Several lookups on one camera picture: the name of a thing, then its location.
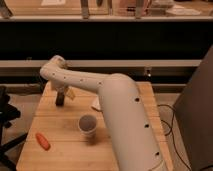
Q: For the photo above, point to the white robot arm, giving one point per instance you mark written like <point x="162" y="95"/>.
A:
<point x="133" y="141"/>

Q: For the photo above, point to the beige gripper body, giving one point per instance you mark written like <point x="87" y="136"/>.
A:
<point x="67" y="91"/>

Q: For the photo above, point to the black office chair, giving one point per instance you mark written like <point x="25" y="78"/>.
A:
<point x="8" y="113"/>

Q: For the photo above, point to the white sponge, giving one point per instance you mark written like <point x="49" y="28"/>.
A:
<point x="95" y="104"/>

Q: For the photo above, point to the white paper cup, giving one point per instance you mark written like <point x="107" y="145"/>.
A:
<point x="87" y="124"/>

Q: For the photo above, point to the orange carrot toy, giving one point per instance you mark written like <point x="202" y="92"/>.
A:
<point x="43" y="142"/>

